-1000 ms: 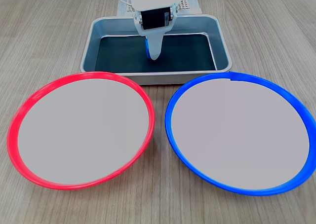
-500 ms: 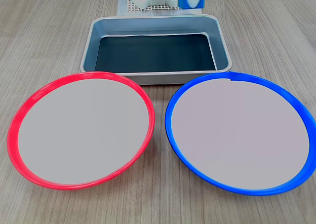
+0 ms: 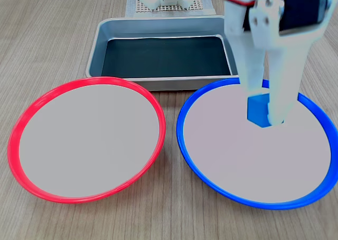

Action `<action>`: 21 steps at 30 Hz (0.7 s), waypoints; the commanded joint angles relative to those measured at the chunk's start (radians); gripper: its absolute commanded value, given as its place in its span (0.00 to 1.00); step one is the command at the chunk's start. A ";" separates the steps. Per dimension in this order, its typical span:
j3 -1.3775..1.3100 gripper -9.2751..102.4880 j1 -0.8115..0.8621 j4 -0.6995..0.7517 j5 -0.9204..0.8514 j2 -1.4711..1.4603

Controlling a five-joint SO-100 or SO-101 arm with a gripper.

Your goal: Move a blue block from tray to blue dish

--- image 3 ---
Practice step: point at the black mat inside tray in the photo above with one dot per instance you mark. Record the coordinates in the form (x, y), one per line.
(166, 57)

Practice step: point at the silver metal tray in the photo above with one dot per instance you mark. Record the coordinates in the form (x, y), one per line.
(158, 84)

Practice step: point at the white dish with blue rim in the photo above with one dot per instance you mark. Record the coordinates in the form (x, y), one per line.
(251, 166)

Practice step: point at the white dish with red rim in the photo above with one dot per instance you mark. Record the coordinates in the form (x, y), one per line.
(87, 139)

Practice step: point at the blue cube block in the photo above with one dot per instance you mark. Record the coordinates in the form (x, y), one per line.
(256, 110)

